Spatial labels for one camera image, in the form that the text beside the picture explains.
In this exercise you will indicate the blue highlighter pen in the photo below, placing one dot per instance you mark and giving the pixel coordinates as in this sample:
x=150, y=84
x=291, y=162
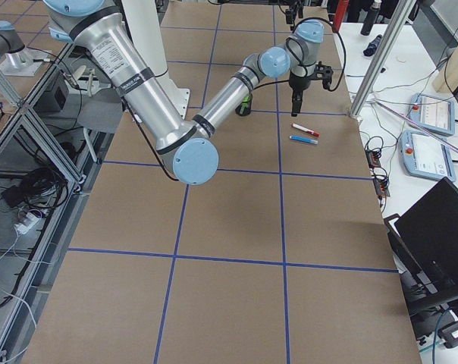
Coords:
x=301, y=139

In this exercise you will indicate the red bottle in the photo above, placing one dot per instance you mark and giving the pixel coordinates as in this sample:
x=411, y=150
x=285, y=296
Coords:
x=339, y=15

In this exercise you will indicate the red capped white marker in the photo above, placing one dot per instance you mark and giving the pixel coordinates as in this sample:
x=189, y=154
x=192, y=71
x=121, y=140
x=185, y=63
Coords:
x=306, y=131

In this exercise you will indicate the teach pendant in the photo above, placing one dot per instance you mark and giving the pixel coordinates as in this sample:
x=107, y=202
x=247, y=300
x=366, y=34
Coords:
x=425, y=157
x=433, y=113

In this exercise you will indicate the white power strip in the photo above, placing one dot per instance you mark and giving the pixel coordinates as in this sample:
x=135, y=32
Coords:
x=27, y=222

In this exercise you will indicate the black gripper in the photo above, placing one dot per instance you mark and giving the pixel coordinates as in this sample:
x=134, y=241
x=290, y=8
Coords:
x=299, y=82

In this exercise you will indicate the black laptop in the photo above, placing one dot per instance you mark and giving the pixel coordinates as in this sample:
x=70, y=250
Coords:
x=430, y=231

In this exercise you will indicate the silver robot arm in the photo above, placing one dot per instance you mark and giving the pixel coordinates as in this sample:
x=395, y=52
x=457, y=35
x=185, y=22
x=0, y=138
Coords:
x=184, y=146

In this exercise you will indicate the aluminium frame post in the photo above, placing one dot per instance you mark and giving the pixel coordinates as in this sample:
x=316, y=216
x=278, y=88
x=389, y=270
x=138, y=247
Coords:
x=391, y=33

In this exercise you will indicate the black bottle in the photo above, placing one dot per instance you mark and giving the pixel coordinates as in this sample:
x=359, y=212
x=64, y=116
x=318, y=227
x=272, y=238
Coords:
x=370, y=18

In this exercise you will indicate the folded dark umbrella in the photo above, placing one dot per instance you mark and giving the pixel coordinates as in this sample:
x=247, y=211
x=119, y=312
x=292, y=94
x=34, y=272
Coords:
x=372, y=47

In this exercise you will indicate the lower teach pendant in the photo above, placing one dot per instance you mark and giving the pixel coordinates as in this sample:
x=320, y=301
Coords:
x=425, y=157

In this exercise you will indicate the upper teach pendant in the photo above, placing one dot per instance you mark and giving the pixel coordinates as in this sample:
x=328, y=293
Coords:
x=433, y=113

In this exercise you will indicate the orange black connector box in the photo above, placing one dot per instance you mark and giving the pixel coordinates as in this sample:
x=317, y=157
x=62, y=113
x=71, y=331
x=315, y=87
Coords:
x=373, y=158

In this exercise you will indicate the black mesh pen holder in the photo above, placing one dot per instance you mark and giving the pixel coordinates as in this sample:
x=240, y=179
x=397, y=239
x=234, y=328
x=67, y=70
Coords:
x=237, y=110

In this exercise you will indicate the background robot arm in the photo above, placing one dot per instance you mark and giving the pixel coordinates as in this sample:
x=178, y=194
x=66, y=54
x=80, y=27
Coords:
x=10, y=42

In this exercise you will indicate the green highlighter pen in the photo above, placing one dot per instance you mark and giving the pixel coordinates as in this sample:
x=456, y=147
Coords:
x=245, y=106

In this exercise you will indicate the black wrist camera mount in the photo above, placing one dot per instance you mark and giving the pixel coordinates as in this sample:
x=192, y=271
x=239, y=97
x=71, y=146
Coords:
x=323, y=73

